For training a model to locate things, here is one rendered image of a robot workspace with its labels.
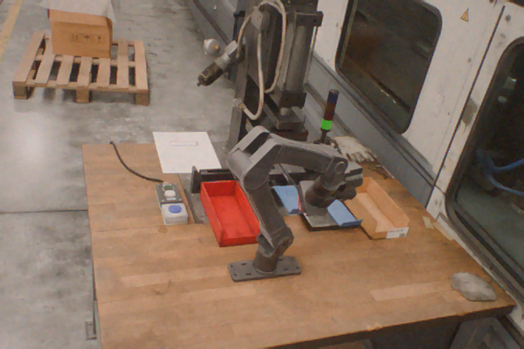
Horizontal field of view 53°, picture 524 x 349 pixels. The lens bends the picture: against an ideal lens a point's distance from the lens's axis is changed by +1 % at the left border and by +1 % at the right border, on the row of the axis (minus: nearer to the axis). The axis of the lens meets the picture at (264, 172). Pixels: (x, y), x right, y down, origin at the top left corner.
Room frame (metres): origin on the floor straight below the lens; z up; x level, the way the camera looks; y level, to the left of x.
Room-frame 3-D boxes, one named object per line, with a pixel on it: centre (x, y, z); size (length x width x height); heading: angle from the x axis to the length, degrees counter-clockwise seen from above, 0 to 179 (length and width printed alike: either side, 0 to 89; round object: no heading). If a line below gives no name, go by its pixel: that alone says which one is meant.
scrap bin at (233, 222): (1.30, 0.09, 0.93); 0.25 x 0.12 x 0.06; 24
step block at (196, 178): (1.43, 0.20, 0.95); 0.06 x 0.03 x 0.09; 114
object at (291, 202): (1.33, -0.10, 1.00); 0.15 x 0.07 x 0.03; 24
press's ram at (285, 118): (1.59, 0.01, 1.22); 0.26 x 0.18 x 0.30; 24
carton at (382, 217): (1.47, -0.37, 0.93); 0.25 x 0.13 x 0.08; 24
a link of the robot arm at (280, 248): (1.11, -0.05, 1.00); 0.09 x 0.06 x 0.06; 34
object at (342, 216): (1.41, -0.27, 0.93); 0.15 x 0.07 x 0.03; 27
